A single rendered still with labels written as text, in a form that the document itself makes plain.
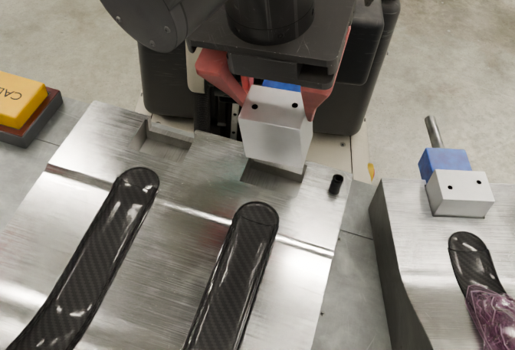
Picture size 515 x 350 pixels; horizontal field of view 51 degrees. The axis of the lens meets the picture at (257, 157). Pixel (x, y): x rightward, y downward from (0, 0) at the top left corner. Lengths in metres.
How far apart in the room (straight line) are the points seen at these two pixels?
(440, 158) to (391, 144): 1.23
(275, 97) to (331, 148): 0.93
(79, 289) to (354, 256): 0.27
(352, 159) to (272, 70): 1.00
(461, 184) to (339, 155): 0.82
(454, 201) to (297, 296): 0.18
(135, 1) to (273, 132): 0.19
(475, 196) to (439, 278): 0.09
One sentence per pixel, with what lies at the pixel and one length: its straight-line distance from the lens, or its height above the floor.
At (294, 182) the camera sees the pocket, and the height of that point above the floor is 0.86.
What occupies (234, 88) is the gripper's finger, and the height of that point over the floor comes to 1.00.
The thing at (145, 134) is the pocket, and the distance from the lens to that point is 0.54.
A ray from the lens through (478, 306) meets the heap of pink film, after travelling 0.48.
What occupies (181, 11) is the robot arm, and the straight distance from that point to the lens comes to 0.25.
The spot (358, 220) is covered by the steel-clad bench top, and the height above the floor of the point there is 0.80.
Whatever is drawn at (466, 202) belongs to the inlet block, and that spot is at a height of 0.88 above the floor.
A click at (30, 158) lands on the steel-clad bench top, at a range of 0.64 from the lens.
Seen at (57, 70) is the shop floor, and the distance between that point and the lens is 1.98.
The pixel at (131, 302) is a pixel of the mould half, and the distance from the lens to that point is 0.43.
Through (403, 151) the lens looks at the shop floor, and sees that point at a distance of 1.80.
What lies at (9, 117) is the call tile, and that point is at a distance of 0.63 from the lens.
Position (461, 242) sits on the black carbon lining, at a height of 0.85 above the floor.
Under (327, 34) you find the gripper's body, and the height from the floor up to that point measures 1.06.
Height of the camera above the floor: 1.27
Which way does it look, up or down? 50 degrees down
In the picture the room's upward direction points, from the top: 8 degrees clockwise
